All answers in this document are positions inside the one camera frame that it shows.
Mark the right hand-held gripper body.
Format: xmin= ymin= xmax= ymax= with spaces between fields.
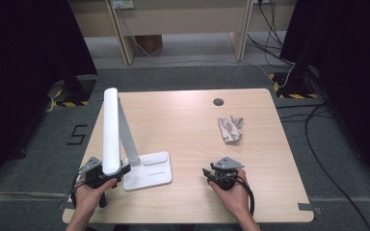
xmin=209 ymin=156 xmax=246 ymax=192

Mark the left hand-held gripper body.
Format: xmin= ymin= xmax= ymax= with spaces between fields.
xmin=77 ymin=156 xmax=123 ymax=191

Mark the white desk lamp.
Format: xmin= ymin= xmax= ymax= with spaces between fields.
xmin=101 ymin=87 xmax=173 ymax=192

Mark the beige cloth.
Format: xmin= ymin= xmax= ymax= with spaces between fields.
xmin=217 ymin=115 xmax=245 ymax=144

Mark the person's left hand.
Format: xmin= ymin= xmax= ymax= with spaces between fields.
xmin=73 ymin=177 xmax=119 ymax=219

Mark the person's right hand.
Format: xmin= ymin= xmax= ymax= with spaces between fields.
xmin=207 ymin=168 xmax=250 ymax=219

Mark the grey tape piece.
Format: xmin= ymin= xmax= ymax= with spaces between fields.
xmin=298 ymin=202 xmax=323 ymax=216
xmin=57 ymin=200 xmax=75 ymax=211

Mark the black stand with striped base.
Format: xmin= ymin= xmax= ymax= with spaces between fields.
xmin=48 ymin=75 xmax=97 ymax=109
xmin=268 ymin=0 xmax=323 ymax=100

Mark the dark curtain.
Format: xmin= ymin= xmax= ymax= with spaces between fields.
xmin=0 ymin=0 xmax=98 ymax=193
xmin=280 ymin=0 xmax=370 ymax=193

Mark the brown cardboard box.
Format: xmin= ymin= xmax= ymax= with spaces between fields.
xmin=134 ymin=34 xmax=164 ymax=54

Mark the beige desk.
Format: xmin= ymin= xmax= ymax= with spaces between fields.
xmin=67 ymin=0 xmax=298 ymax=66

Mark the white power outlet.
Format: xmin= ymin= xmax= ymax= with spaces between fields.
xmin=111 ymin=0 xmax=135 ymax=10

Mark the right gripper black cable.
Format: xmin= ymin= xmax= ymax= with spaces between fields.
xmin=234 ymin=175 xmax=255 ymax=217

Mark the long black floor cable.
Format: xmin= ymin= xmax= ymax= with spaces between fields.
xmin=304 ymin=102 xmax=370 ymax=231

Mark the white floor cable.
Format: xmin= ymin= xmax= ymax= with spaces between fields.
xmin=117 ymin=8 xmax=297 ymax=90

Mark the black floor cable bundle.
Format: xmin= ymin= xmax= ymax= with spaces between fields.
xmin=247 ymin=0 xmax=296 ymax=67

